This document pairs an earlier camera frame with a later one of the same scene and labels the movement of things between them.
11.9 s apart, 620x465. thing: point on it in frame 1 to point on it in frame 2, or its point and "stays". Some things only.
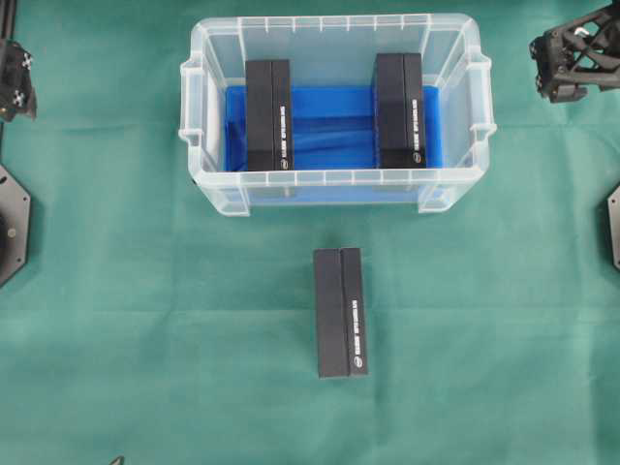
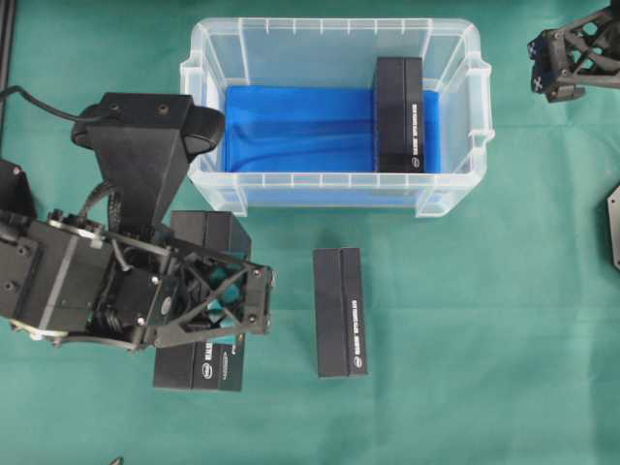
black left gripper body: [17, 93] to [146, 294]
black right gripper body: [579, 55] stays
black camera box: [340, 312] stays
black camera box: [269, 115] to [216, 365]
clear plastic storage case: [336, 109] stays
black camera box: [400, 111] stays
